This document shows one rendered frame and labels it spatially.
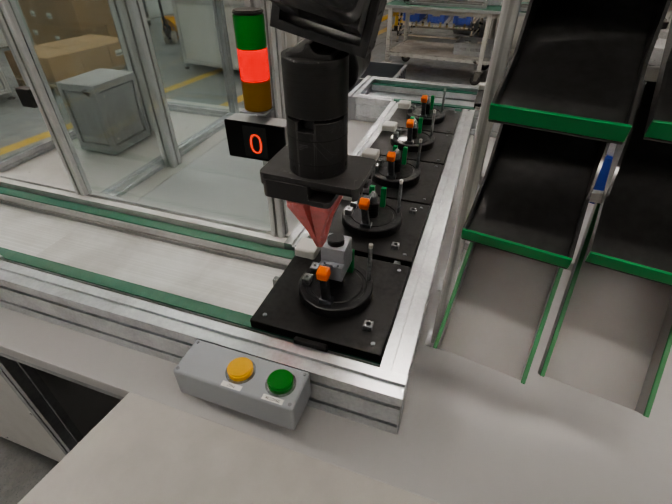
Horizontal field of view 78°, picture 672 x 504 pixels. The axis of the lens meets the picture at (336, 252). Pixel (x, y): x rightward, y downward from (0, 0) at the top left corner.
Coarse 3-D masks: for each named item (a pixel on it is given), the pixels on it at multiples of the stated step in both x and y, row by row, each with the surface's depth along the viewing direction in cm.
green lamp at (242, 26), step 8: (232, 16) 66; (240, 16) 64; (248, 16) 64; (256, 16) 65; (240, 24) 65; (248, 24) 65; (256, 24) 65; (264, 24) 67; (240, 32) 66; (248, 32) 65; (256, 32) 66; (264, 32) 67; (240, 40) 66; (248, 40) 66; (256, 40) 66; (264, 40) 68; (240, 48) 67; (248, 48) 67; (256, 48) 67
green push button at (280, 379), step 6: (276, 372) 64; (282, 372) 64; (288, 372) 64; (270, 378) 63; (276, 378) 63; (282, 378) 63; (288, 378) 63; (270, 384) 63; (276, 384) 63; (282, 384) 63; (288, 384) 63; (270, 390) 63; (276, 390) 62; (282, 390) 62; (288, 390) 63
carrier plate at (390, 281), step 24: (360, 264) 85; (384, 264) 85; (288, 288) 80; (384, 288) 80; (264, 312) 75; (288, 312) 75; (312, 312) 75; (360, 312) 75; (384, 312) 75; (288, 336) 72; (312, 336) 70; (336, 336) 70; (360, 336) 70; (384, 336) 70
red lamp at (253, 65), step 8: (264, 48) 69; (240, 56) 68; (248, 56) 68; (256, 56) 68; (264, 56) 69; (240, 64) 69; (248, 64) 68; (256, 64) 68; (264, 64) 69; (240, 72) 70; (248, 72) 69; (256, 72) 69; (264, 72) 70; (248, 80) 70; (256, 80) 70; (264, 80) 71
